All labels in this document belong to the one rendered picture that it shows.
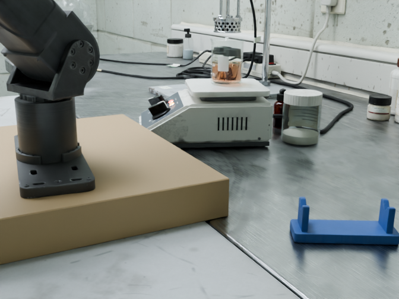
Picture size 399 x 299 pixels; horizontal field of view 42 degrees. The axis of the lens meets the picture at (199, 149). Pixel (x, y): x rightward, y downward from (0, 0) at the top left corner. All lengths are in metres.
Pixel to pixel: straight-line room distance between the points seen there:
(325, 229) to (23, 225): 0.28
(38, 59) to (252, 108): 0.35
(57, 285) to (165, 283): 0.09
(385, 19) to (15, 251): 0.98
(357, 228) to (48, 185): 0.30
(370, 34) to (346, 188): 0.68
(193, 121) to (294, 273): 0.37
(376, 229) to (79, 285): 0.28
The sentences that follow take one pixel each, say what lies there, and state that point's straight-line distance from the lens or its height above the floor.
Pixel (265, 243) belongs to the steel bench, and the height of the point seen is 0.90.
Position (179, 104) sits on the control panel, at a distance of 0.79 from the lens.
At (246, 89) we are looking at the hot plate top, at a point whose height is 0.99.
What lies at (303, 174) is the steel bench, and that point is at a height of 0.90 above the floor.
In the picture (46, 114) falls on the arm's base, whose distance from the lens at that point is 0.55.
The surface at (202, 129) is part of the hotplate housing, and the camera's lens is 0.77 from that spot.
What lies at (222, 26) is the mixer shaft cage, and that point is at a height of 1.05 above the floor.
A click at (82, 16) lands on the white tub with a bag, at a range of 1.75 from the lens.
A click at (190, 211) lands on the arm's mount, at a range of 0.53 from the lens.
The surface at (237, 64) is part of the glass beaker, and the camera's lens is 0.80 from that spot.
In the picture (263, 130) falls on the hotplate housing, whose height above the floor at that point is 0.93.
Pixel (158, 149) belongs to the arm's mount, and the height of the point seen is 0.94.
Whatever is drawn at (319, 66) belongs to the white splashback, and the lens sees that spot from 1.35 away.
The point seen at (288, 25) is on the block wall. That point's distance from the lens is 1.52.
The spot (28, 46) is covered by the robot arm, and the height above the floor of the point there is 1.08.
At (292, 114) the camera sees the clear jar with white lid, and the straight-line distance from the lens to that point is 0.80.
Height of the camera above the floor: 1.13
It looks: 17 degrees down
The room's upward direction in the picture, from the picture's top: 1 degrees clockwise
